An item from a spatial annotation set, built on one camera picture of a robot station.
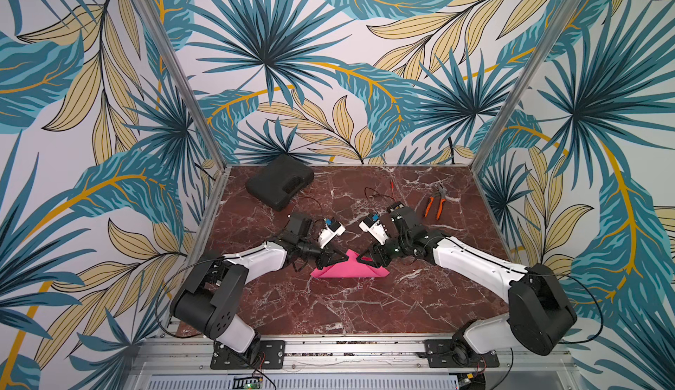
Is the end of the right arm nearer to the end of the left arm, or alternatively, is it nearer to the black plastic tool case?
the end of the left arm

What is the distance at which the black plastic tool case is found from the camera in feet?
3.45

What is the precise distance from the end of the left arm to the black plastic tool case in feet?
1.00

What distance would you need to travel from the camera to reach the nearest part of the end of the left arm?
759 millimetres
